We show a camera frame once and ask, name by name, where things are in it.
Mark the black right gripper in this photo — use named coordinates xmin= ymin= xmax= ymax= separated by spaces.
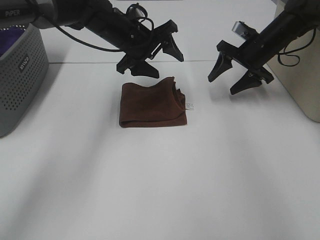
xmin=208 ymin=37 xmax=275 ymax=95

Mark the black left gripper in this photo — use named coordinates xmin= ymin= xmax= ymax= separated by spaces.
xmin=116 ymin=20 xmax=184 ymax=79

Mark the brown towel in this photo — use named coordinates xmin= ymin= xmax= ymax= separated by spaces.
xmin=119 ymin=76 xmax=188 ymax=128

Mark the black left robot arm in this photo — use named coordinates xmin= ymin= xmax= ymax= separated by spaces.
xmin=0 ymin=0 xmax=184 ymax=79

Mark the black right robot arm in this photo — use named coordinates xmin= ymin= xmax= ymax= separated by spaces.
xmin=208 ymin=0 xmax=320 ymax=95

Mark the beige storage bin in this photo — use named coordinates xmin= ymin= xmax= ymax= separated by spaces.
xmin=267 ymin=28 xmax=320 ymax=122

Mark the grey perforated laundry basket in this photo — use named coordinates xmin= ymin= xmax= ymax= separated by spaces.
xmin=0 ymin=24 xmax=49 ymax=137

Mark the purple cloth in basket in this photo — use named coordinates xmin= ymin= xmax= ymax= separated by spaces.
xmin=0 ymin=26 xmax=25 ymax=56

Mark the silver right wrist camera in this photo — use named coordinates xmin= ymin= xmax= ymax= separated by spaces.
xmin=231 ymin=21 xmax=258 ymax=41

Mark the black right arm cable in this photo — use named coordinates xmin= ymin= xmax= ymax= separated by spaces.
xmin=276 ymin=23 xmax=320 ymax=67

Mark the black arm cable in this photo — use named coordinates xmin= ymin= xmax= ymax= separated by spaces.
xmin=276 ymin=23 xmax=320 ymax=67
xmin=53 ymin=2 xmax=156 ymax=53

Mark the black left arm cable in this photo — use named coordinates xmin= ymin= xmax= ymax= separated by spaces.
xmin=53 ymin=2 xmax=156 ymax=53

